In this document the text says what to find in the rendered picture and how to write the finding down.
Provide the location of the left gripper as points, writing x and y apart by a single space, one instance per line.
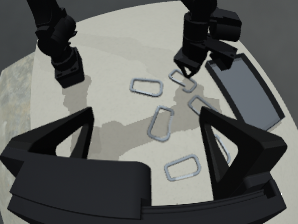
182 57

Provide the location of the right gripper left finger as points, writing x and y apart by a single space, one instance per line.
46 138

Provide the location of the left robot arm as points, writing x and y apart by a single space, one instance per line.
54 34

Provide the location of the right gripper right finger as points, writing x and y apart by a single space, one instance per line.
258 151

